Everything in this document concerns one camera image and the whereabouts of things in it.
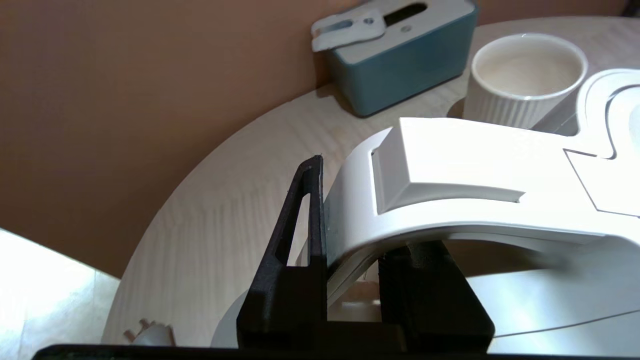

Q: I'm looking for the white kettle power plug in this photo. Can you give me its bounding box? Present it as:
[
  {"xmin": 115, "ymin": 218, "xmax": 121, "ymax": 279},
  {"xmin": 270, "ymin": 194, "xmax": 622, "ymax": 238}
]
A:
[{"xmin": 123, "ymin": 319, "xmax": 176, "ymax": 347}]

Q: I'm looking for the grey-blue tissue box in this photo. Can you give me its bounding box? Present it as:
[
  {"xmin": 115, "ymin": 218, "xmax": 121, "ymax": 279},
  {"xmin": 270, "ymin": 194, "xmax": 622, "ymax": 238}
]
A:
[{"xmin": 320, "ymin": 0, "xmax": 478, "ymax": 118}]

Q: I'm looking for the white electric kettle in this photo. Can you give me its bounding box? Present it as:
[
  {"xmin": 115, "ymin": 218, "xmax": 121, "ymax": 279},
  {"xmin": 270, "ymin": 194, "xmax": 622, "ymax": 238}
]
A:
[{"xmin": 210, "ymin": 68, "xmax": 640, "ymax": 360}]

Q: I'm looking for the white ribbed ceramic mug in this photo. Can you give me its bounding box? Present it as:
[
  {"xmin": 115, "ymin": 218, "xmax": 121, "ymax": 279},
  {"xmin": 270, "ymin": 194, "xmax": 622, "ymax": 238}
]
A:
[{"xmin": 462, "ymin": 33, "xmax": 589, "ymax": 130}]

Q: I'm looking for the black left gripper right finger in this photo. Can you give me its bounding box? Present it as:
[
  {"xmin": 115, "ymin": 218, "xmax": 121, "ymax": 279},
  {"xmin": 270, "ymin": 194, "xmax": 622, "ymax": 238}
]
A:
[{"xmin": 377, "ymin": 241, "xmax": 496, "ymax": 353}]

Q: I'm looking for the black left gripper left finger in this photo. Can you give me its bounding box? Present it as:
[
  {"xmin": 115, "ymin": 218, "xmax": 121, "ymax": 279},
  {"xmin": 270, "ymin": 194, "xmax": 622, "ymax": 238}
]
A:
[{"xmin": 236, "ymin": 155, "xmax": 328, "ymax": 349}]

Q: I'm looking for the white plastic tag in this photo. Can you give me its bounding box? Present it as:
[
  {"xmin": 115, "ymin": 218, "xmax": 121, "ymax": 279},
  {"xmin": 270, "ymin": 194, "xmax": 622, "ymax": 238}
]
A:
[{"xmin": 310, "ymin": 10, "xmax": 387, "ymax": 53}]

